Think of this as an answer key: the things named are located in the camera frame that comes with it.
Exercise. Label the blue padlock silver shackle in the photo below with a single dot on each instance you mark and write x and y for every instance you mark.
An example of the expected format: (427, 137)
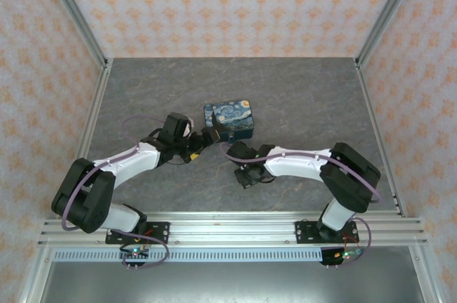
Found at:
(231, 137)

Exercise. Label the starry night tin box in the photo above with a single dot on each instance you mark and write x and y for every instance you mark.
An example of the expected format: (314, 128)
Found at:
(230, 115)

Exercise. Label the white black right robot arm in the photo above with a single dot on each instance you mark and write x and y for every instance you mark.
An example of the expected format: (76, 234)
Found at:
(292, 167)

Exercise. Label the yellow power connector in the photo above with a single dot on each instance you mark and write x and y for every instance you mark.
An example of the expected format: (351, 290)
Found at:
(195, 157)

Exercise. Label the circuit board with lights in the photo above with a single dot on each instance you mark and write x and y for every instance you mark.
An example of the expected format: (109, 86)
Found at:
(135, 253)
(348, 254)

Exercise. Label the grey metal sheet panel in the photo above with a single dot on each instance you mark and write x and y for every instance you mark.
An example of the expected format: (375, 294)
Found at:
(228, 281)

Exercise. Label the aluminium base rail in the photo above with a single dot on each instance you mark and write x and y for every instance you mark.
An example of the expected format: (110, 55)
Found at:
(232, 228)

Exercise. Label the aluminium side rail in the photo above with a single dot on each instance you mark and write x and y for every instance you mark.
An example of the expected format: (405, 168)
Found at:
(93, 110)
(375, 120)

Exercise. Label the aluminium corner post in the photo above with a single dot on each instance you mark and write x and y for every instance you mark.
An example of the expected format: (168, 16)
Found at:
(75, 10)
(386, 13)

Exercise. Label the aluminium frame leg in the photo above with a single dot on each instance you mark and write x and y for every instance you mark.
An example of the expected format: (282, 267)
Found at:
(425, 274)
(35, 274)

